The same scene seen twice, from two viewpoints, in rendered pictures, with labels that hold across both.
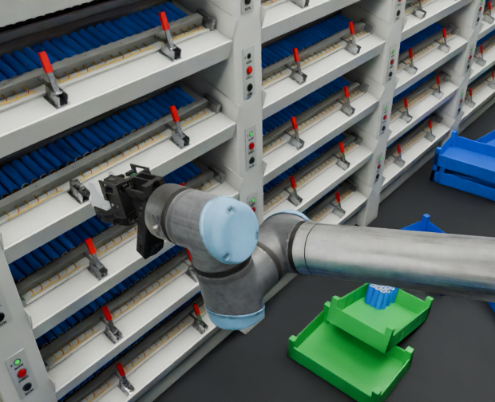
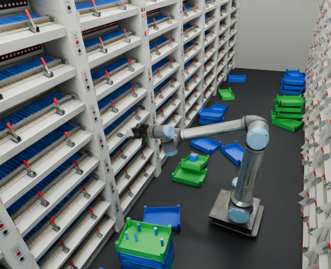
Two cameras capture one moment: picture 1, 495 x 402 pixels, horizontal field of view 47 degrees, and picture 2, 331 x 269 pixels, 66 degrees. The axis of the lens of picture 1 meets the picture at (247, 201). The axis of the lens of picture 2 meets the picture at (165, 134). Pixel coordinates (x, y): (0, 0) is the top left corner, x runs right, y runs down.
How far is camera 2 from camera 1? 89 cm
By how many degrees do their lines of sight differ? 13
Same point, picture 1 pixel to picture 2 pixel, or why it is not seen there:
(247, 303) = (174, 148)
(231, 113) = (148, 109)
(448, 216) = not seen: hidden behind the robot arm
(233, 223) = (170, 129)
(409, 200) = not seen: hidden behind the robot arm
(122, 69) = (125, 101)
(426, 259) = (211, 129)
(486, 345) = (226, 164)
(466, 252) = (218, 125)
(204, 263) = (165, 140)
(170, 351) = (139, 183)
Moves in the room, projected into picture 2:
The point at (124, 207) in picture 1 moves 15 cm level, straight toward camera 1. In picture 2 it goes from (139, 133) to (150, 143)
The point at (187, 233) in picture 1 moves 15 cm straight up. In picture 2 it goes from (160, 134) to (158, 113)
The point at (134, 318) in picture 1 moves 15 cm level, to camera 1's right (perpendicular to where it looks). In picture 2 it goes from (131, 172) to (149, 167)
